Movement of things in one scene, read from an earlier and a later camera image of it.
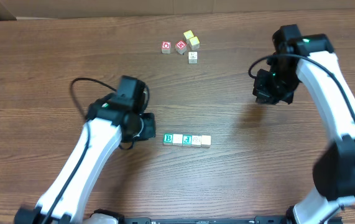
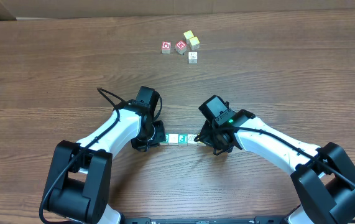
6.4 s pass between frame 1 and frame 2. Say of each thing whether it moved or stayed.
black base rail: stayed
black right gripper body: moved
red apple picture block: stayed
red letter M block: stayed
